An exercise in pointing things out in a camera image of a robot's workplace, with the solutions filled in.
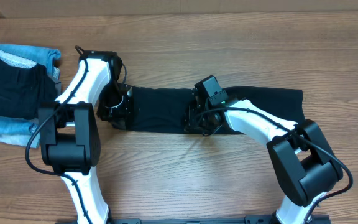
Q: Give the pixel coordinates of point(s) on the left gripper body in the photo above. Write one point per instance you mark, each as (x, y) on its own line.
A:
(114, 106)

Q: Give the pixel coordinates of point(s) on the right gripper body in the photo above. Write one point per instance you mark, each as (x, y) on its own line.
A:
(191, 116)

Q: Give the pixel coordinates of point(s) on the black t-shirt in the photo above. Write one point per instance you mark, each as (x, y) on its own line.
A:
(163, 110)

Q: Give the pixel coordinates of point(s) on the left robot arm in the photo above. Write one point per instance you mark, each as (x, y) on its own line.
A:
(69, 137)

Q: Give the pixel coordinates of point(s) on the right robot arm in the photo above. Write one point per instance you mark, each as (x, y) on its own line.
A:
(303, 161)

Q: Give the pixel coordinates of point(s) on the grey folded garment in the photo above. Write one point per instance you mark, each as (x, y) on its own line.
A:
(57, 85)

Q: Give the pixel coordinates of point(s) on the folded light blue garment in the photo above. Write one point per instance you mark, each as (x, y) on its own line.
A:
(42, 55)

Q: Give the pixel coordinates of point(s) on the folded blue jeans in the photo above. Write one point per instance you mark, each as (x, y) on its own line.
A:
(17, 131)

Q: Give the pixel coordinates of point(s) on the folded black garment on stack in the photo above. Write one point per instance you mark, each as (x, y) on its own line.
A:
(22, 90)

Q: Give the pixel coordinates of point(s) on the white mesh garment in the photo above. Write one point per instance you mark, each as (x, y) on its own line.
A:
(16, 61)

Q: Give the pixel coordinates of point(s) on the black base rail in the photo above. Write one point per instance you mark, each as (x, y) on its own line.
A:
(249, 219)

